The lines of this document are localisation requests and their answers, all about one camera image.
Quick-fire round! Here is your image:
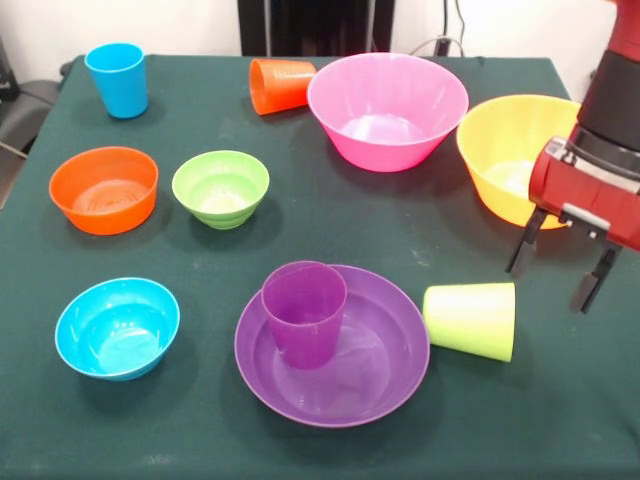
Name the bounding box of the purple plastic bowl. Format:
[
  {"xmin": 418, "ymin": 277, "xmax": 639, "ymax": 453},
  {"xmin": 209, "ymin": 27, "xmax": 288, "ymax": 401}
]
[{"xmin": 234, "ymin": 263, "xmax": 432, "ymax": 429}]

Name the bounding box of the black hanging cable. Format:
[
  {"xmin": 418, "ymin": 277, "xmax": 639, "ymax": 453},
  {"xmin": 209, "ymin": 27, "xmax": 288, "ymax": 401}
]
[{"xmin": 453, "ymin": 0, "xmax": 469, "ymax": 57}]

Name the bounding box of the dark green tablecloth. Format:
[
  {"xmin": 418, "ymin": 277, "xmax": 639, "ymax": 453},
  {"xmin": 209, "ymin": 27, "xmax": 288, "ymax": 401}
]
[{"xmin": 0, "ymin": 53, "xmax": 640, "ymax": 480}]

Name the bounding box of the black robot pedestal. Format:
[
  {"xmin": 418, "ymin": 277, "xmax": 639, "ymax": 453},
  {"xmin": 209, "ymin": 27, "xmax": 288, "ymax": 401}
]
[{"xmin": 238, "ymin": 0, "xmax": 396, "ymax": 57}]

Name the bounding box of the lime green plastic cup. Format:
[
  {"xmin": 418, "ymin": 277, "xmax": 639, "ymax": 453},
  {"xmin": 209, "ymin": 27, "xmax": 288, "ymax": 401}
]
[{"xmin": 422, "ymin": 282, "xmax": 517, "ymax": 364}]

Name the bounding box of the pink plastic bowl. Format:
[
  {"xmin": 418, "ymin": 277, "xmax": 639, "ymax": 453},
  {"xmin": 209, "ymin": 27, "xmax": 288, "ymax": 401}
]
[{"xmin": 306, "ymin": 52, "xmax": 470, "ymax": 174}]

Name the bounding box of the orange plastic cup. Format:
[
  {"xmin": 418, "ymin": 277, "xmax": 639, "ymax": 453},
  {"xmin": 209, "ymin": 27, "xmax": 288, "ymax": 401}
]
[{"xmin": 248, "ymin": 57, "xmax": 319, "ymax": 116}]

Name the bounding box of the orange plastic bowl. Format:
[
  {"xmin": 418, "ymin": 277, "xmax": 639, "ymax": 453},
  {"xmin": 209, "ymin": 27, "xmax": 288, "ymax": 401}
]
[{"xmin": 48, "ymin": 145, "xmax": 160, "ymax": 236}]

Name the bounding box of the yellow plastic bowl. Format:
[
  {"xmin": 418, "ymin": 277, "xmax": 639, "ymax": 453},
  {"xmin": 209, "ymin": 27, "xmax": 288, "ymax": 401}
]
[{"xmin": 455, "ymin": 94, "xmax": 584, "ymax": 231}]

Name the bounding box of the blue plastic cup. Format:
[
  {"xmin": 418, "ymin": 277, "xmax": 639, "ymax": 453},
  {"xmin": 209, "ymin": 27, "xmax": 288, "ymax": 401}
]
[{"xmin": 83, "ymin": 42, "xmax": 149, "ymax": 120}]

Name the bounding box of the blue plastic bowl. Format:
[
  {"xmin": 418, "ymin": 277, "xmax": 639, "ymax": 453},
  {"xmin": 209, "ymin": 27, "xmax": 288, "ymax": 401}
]
[{"xmin": 54, "ymin": 277, "xmax": 182, "ymax": 383}]

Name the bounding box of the purple plastic cup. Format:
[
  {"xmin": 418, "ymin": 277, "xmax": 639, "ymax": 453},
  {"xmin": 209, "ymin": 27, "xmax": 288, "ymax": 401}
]
[{"xmin": 261, "ymin": 260, "xmax": 349, "ymax": 371}]

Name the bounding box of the green plastic bowl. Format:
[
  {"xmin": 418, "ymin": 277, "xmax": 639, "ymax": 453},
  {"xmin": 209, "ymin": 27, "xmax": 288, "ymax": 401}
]
[{"xmin": 171, "ymin": 150, "xmax": 271, "ymax": 231}]

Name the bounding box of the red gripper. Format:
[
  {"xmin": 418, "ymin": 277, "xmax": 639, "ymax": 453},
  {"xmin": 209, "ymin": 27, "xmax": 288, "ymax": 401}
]
[{"xmin": 505, "ymin": 135, "xmax": 640, "ymax": 315}]

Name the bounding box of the grey chair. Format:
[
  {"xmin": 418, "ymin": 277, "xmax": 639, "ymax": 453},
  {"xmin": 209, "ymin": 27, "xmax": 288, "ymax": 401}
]
[{"xmin": 0, "ymin": 37, "xmax": 66, "ymax": 161}]

